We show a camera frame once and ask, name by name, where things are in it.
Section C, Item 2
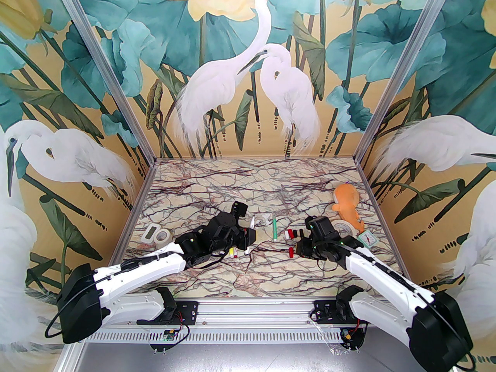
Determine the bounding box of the orange plush toy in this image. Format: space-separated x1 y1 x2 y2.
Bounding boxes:
331 183 365 233

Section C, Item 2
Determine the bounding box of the slotted aluminium strip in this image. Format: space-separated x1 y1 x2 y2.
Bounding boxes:
83 327 374 344

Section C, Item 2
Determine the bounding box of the aluminium front frame rail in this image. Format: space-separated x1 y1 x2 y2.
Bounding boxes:
76 296 436 329

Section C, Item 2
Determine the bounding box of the grey metal base plate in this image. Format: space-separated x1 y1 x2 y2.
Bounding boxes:
64 341 415 372

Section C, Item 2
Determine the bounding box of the aluminium frame post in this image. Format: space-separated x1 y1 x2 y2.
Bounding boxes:
356 0 460 164
50 0 157 164

